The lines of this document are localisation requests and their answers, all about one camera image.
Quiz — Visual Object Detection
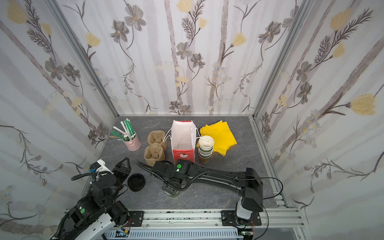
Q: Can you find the green and white straws bundle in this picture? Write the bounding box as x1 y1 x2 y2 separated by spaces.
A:
111 119 137 142

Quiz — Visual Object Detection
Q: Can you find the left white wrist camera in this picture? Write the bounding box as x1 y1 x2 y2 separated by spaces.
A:
89 159 112 174

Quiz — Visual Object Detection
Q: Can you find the brown pulp cup carrier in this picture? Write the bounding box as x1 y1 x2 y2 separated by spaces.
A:
144 130 168 167

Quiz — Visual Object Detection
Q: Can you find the stack of paper cups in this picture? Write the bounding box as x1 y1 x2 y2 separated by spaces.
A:
198 136 215 163

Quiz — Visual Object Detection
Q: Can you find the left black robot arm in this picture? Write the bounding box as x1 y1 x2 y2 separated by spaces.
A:
51 157 132 240

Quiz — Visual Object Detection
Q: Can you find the yellow paper napkins stack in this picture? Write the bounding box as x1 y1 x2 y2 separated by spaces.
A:
200 121 237 157

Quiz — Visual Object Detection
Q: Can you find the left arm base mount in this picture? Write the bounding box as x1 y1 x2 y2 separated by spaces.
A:
123 211 145 228

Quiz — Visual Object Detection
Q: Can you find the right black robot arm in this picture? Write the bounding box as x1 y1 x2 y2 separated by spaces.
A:
136 159 282 221

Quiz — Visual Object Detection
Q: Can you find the green white paper cup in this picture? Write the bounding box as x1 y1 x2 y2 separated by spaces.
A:
162 185 180 198

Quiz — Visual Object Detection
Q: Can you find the black plastic cup lid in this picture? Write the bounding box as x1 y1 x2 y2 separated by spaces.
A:
127 174 146 192

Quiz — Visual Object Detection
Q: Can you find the pink metal bucket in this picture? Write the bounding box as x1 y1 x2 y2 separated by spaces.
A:
124 136 141 152

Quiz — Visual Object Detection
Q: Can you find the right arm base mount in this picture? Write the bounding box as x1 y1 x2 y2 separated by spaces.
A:
221 210 262 228

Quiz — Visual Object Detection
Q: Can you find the red white paper bag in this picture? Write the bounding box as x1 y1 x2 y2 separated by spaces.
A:
163 120 198 163

